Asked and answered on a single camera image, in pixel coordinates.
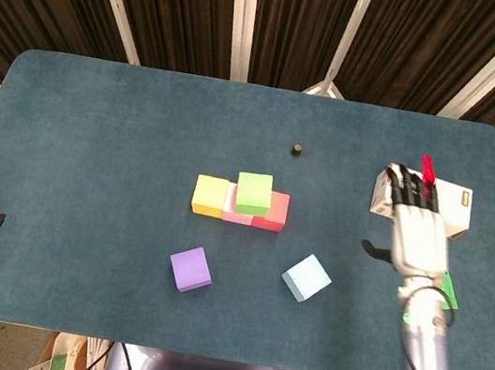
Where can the white printed cardboard box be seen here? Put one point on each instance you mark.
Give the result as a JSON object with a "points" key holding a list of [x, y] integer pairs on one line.
{"points": [[454, 210]]}

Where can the teal felt table cover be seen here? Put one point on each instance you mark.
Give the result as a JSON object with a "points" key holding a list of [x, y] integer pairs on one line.
{"points": [[92, 145]]}

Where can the pink foam cube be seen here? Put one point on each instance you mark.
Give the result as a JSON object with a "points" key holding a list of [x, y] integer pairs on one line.
{"points": [[237, 218]]}

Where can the small black cap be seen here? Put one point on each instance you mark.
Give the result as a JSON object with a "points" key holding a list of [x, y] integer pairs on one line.
{"points": [[297, 150]]}

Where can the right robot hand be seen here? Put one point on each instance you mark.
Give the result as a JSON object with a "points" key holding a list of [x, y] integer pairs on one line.
{"points": [[418, 242]]}

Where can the purple foam cube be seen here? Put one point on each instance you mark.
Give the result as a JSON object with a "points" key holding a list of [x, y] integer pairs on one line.
{"points": [[190, 269]]}

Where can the green packet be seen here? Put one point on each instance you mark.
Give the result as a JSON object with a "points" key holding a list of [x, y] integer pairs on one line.
{"points": [[451, 295]]}

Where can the yellow foam cube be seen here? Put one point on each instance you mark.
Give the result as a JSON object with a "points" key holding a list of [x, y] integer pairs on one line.
{"points": [[210, 195]]}

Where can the green foam cube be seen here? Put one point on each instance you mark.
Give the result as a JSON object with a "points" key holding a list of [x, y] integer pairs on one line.
{"points": [[253, 195]]}

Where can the printed paper bag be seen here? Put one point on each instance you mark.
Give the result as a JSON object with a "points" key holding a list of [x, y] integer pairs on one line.
{"points": [[71, 359]]}

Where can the light blue foam cube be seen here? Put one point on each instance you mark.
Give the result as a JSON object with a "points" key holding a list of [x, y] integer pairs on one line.
{"points": [[306, 278]]}

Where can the dark brown curtain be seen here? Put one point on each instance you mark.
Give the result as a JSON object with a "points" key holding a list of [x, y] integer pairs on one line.
{"points": [[182, 8]]}

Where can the red foam cube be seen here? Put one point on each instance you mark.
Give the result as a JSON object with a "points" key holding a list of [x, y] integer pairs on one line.
{"points": [[277, 213]]}

